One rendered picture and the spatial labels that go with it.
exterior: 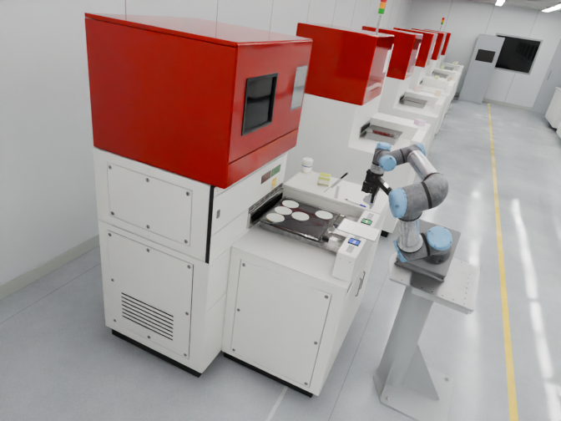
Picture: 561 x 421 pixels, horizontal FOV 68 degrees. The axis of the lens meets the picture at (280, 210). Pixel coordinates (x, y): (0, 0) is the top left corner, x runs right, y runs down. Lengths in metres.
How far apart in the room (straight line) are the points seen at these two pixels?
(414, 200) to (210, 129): 0.86
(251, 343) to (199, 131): 1.25
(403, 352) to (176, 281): 1.34
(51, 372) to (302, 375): 1.38
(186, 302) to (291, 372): 0.70
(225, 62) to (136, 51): 0.43
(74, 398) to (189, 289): 0.85
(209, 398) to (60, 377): 0.82
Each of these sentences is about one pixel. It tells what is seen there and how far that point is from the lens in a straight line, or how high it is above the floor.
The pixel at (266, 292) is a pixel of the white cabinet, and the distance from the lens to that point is 2.19.
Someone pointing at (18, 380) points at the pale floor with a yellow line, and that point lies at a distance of 2.75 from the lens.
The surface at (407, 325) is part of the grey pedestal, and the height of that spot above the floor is 0.48.
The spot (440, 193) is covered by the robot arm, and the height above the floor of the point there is 1.39.
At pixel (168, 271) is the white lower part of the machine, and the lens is 2.20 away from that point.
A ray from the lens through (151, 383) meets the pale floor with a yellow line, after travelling 2.59.
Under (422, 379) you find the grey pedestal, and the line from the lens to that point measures 2.77.
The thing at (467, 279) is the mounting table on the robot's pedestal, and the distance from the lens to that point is 2.40.
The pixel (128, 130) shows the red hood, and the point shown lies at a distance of 2.03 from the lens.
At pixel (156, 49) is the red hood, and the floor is 1.73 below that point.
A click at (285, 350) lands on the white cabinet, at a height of 0.30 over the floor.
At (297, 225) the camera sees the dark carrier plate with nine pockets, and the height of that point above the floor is 0.90.
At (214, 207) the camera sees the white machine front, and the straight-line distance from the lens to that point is 1.86.
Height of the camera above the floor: 1.97
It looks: 27 degrees down
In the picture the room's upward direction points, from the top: 9 degrees clockwise
